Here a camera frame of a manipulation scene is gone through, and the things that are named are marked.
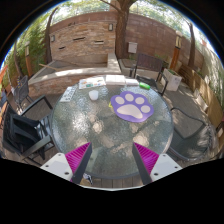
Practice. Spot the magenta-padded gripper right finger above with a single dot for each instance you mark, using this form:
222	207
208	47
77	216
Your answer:
148	158

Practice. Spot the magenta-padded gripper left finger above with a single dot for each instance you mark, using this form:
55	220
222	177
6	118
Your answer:
75	158

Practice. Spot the purple paw-shaped mouse pad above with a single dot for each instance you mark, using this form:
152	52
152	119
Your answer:
131	108

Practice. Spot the black metal mesh chair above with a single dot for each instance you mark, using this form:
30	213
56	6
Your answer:
190	133

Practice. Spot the white licence plate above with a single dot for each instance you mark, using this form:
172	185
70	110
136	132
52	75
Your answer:
68	95

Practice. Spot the small yellow note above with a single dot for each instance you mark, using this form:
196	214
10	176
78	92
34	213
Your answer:
109	104

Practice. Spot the green pack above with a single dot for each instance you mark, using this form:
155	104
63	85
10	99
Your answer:
145	85

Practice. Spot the small white pack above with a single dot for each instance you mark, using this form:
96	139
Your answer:
131	82

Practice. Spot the raised stone bed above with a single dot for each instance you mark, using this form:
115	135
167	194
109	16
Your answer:
66	80

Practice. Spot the white planter box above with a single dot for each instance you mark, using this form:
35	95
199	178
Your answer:
171	80

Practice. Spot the white flat box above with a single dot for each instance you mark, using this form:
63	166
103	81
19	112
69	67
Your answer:
115	80

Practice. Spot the wooden stick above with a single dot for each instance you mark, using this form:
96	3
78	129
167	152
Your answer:
48	66

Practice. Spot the thin tree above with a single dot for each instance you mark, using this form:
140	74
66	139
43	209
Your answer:
192	46
49	40

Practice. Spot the large tree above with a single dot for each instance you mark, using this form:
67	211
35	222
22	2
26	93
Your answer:
121	30

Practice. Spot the wooden lamp post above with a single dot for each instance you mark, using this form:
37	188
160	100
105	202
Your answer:
28	60
176	50

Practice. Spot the grey wall mailbox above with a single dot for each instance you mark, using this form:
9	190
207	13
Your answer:
132	47

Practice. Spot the black wall lamp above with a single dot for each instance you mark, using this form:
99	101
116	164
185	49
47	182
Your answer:
53	38
110	27

